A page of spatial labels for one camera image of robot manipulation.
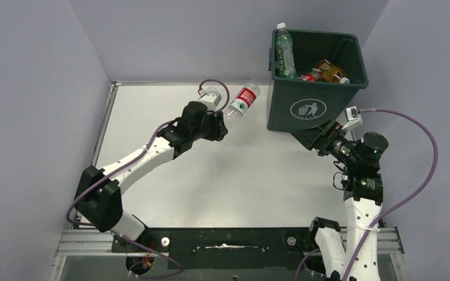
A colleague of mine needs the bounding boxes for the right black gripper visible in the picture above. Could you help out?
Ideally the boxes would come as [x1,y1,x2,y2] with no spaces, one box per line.
[290,118,360,166]

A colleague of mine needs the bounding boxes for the red label water bottle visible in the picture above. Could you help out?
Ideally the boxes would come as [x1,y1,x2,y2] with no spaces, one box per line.
[224,82,261,121]

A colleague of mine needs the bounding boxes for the red gold label bottle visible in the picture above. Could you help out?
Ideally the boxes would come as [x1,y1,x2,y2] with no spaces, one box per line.
[313,59,350,84]

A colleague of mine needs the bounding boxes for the green label tea bottle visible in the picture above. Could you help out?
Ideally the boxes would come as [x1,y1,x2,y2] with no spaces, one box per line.
[275,23,297,79]

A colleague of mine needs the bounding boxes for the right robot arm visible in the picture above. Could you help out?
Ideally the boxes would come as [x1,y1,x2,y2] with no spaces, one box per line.
[291,120,388,280]

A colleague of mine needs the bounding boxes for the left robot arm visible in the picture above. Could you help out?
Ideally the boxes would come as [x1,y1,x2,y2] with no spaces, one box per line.
[67,101,228,241]

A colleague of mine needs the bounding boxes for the dark green trash bin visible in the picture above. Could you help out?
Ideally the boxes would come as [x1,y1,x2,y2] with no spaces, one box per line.
[267,29,369,133]

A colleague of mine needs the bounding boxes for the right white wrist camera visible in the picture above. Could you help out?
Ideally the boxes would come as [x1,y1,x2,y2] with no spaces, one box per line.
[342,106,363,133]

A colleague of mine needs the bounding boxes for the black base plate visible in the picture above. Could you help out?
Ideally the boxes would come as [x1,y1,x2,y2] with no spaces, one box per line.
[111,227,325,273]

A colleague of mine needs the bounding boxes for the aluminium front rail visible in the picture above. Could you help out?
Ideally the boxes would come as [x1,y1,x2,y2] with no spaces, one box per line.
[55,228,404,256]

